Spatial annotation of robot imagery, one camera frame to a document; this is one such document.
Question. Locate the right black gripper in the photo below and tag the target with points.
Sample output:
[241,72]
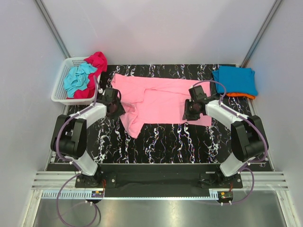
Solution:
[187,110]

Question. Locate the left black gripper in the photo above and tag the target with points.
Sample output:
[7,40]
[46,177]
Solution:
[120,108]

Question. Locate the pink t shirt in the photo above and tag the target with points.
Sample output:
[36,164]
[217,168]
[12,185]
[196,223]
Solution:
[151,101]

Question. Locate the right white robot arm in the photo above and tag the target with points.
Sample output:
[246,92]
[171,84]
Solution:
[248,139]

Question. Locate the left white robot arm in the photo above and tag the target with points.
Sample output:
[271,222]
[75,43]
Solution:
[69,138]

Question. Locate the folded orange t shirt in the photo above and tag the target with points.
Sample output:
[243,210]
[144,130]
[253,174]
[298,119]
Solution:
[241,95]

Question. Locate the light blue t shirt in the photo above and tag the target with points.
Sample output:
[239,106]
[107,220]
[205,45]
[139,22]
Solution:
[78,78]

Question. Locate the red t shirt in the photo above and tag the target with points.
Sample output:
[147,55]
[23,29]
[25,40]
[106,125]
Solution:
[99,61]

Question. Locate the folded teal t shirt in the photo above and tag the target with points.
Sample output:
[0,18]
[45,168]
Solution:
[236,80]

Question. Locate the white plastic basket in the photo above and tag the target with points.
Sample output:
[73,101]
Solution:
[59,94]

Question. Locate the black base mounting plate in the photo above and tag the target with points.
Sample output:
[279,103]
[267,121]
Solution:
[114,180]

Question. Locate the white slotted cable duct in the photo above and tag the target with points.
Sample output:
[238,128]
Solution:
[92,195]

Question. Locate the aluminium frame rail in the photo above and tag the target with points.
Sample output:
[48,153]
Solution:
[48,180]

